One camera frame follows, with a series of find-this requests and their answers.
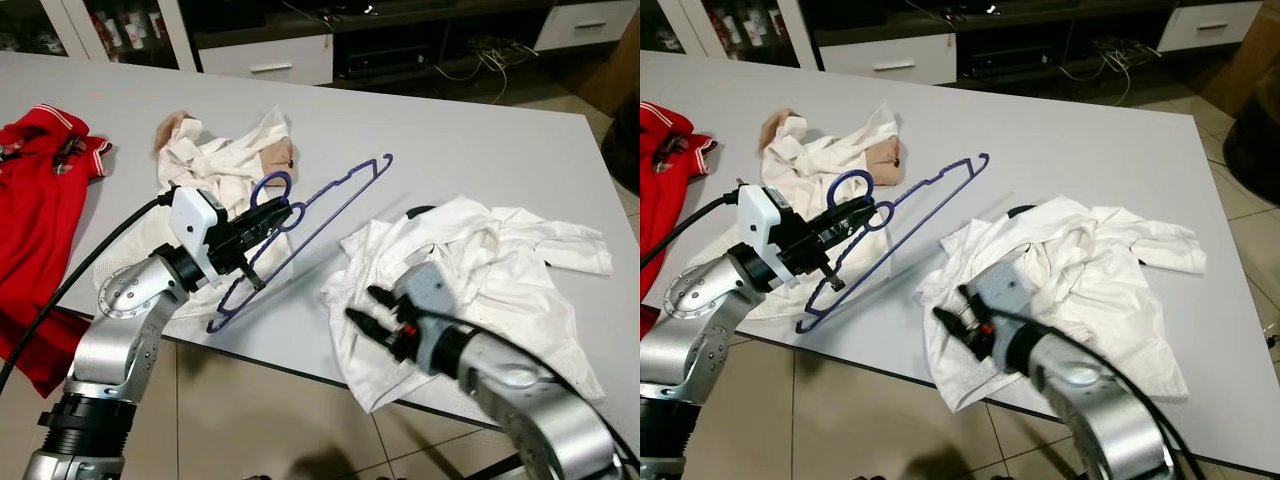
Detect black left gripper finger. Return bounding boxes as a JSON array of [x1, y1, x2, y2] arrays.
[[828, 194, 896, 225], [825, 214, 886, 247], [250, 215, 301, 247], [255, 196, 307, 225]]

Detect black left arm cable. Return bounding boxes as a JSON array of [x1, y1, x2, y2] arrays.
[[640, 192, 743, 271], [0, 190, 176, 391]]

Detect purple wire clothes hanger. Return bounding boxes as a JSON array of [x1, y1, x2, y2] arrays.
[[205, 153, 394, 334], [795, 153, 991, 334]]

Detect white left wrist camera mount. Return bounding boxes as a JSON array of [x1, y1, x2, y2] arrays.
[[168, 185, 229, 289], [738, 185, 797, 287]]

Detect red polo shirt white stripes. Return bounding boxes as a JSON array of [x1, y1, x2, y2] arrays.
[[640, 100, 719, 336], [0, 103, 113, 399]]

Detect beige cloth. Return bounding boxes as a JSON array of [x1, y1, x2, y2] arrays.
[[760, 108, 906, 186], [155, 112, 298, 183]]

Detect white glass door cabinet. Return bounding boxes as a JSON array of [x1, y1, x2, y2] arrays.
[[640, 0, 819, 73], [0, 0, 197, 73]]

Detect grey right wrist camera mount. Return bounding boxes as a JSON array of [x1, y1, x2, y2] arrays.
[[975, 260, 1041, 336], [398, 262, 463, 339]]

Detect white drawer with handle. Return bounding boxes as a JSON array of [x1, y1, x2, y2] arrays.
[[818, 35, 958, 86], [1157, 0, 1264, 53], [533, 0, 639, 51], [198, 35, 334, 86]]

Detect small white shirt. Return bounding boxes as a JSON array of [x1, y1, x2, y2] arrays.
[[95, 105, 296, 321], [740, 103, 906, 321]]

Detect dark tv stand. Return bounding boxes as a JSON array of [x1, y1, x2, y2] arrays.
[[800, 0, 1266, 101], [190, 0, 641, 101]]

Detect white printed shirt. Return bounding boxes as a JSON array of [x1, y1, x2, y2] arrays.
[[915, 195, 1208, 413], [322, 195, 613, 413]]

